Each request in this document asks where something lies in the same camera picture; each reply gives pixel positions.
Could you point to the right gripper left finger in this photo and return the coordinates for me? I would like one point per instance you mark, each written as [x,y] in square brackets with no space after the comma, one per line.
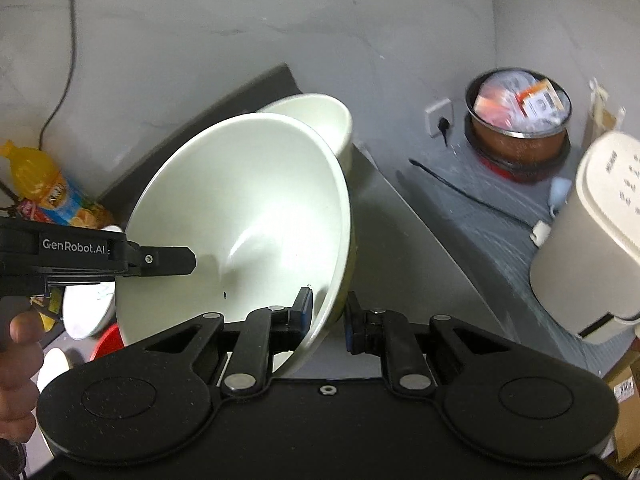
[238,354]

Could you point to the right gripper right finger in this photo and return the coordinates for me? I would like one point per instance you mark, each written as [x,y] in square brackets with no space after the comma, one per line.
[422,358]

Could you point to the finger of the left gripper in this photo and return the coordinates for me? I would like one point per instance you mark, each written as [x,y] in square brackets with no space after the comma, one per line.
[154,261]

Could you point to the white plate blue rim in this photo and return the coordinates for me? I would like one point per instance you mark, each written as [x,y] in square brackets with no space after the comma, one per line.
[87,309]

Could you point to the red rimmed bowl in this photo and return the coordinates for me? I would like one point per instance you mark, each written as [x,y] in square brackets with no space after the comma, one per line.
[109,342]

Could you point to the large cream bowl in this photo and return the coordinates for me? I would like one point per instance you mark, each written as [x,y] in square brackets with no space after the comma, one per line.
[262,202]

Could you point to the person's left hand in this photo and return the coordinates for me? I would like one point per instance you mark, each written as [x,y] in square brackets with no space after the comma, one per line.
[19,363]

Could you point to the orange juice bottle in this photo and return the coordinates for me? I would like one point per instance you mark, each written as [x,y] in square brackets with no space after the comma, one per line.
[38,178]

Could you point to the cream rice cooker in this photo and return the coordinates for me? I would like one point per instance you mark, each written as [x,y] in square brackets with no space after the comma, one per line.
[586,274]

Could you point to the cardboard box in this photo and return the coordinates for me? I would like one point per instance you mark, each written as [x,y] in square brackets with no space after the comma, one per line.
[623,380]

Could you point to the brown trash bin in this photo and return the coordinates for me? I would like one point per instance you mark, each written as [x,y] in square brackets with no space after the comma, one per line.
[517,123]

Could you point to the wall power socket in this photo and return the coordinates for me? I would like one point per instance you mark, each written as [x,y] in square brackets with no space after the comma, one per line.
[435,113]

